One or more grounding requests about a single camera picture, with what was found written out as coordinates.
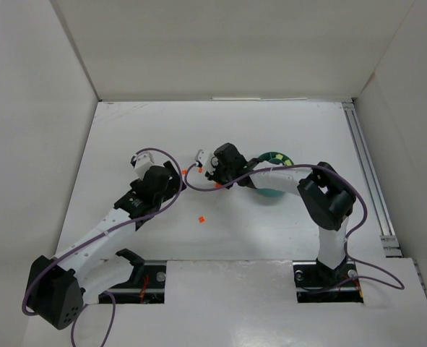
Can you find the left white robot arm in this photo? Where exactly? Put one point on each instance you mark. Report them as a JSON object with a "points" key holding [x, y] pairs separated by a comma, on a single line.
{"points": [[58, 287]]}

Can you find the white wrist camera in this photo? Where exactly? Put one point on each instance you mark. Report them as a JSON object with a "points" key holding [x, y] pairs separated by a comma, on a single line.
{"points": [[141, 163], [206, 161]]}

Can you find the aluminium rail right edge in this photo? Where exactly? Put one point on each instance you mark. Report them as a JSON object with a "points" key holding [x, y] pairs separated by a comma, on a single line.
{"points": [[388, 237]]}

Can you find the teal round divided container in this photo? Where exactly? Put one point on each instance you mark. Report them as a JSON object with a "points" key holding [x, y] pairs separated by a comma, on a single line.
{"points": [[273, 184]]}

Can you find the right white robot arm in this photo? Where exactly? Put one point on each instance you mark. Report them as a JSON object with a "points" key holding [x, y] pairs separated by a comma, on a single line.
{"points": [[327, 199]]}

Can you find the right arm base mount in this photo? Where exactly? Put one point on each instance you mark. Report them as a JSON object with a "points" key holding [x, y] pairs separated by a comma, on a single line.
{"points": [[316, 283]]}

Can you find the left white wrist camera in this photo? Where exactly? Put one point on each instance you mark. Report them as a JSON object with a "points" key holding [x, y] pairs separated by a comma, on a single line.
{"points": [[141, 163]]}

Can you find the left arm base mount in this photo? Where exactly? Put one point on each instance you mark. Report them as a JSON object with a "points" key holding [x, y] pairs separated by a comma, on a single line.
{"points": [[145, 285]]}

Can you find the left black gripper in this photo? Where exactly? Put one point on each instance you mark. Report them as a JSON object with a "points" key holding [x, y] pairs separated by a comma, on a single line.
{"points": [[172, 173]]}

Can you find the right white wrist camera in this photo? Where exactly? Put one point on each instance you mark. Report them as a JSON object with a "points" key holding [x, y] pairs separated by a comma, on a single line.
{"points": [[206, 161]]}

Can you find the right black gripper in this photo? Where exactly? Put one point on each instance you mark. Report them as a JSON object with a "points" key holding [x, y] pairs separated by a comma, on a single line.
{"points": [[215, 171]]}

